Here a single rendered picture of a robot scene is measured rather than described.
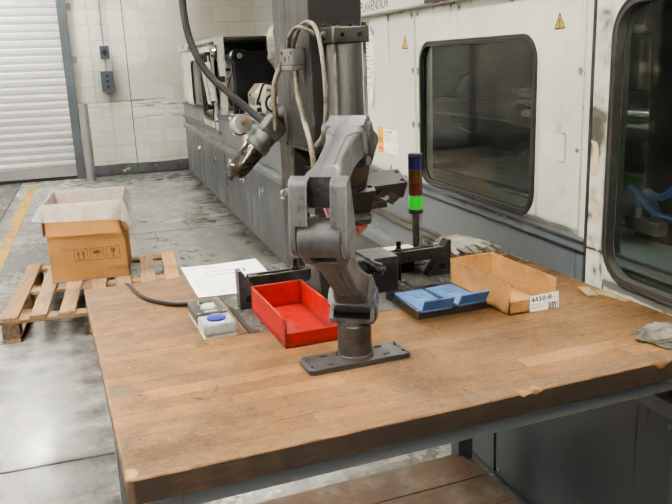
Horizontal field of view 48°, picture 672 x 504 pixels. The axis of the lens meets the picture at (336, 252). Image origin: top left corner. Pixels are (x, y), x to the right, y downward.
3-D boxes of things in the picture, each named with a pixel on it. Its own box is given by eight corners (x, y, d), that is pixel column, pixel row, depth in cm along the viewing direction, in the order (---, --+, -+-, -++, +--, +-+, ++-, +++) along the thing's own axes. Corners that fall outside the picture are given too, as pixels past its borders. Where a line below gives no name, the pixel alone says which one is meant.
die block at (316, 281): (320, 302, 173) (319, 271, 171) (306, 291, 182) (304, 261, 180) (398, 290, 180) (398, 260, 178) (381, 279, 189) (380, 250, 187)
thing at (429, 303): (425, 315, 156) (425, 301, 155) (394, 294, 170) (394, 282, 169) (455, 310, 158) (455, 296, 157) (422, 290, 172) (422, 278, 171)
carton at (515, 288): (508, 319, 159) (509, 284, 157) (449, 288, 182) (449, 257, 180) (558, 310, 164) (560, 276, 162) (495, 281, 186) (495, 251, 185)
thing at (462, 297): (462, 308, 159) (462, 295, 158) (425, 289, 173) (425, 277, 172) (490, 303, 162) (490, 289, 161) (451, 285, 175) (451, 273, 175)
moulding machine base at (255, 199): (187, 176, 1004) (180, 102, 980) (261, 170, 1033) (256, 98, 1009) (289, 286, 495) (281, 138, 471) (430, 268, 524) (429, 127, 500)
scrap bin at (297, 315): (285, 349, 146) (284, 320, 144) (252, 311, 168) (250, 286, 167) (343, 339, 150) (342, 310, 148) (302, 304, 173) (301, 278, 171)
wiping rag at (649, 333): (616, 338, 147) (667, 354, 136) (616, 324, 147) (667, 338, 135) (671, 326, 152) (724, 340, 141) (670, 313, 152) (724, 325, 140)
